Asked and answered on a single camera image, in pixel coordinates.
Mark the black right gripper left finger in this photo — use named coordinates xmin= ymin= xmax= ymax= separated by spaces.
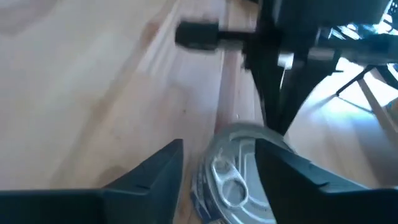
xmin=0 ymin=139 xmax=185 ymax=224

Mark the black block on rod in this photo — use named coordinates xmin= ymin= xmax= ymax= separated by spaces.
xmin=174 ymin=21 xmax=249 ymax=52

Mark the silver-lid blue label can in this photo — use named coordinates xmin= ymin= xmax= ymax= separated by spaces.
xmin=189 ymin=123 xmax=295 ymax=224

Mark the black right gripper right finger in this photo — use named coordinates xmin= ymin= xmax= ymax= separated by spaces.
xmin=254 ymin=138 xmax=398 ymax=224

